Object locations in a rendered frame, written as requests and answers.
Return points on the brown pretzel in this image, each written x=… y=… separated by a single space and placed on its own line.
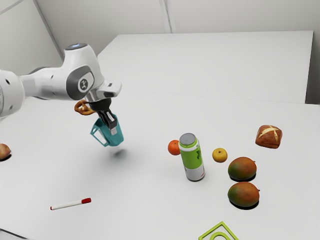
x=82 y=108

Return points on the yellow apple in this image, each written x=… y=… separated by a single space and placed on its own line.
x=219 y=155

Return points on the brown bread roll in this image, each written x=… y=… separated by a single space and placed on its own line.
x=269 y=136

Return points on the teal faceted mug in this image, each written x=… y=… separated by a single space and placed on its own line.
x=112 y=137

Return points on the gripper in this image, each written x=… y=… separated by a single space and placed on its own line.
x=100 y=105

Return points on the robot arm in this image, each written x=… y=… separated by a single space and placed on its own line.
x=50 y=80

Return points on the red apple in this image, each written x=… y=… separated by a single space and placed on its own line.
x=4 y=151

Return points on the green square frame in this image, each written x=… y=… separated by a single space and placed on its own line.
x=225 y=228

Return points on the orange fruit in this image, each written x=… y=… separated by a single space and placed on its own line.
x=173 y=147

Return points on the red and white marker pen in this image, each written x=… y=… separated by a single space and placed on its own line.
x=70 y=204

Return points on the green and white can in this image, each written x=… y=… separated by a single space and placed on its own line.
x=192 y=157

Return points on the green and red mango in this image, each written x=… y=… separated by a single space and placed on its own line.
x=243 y=194
x=242 y=168

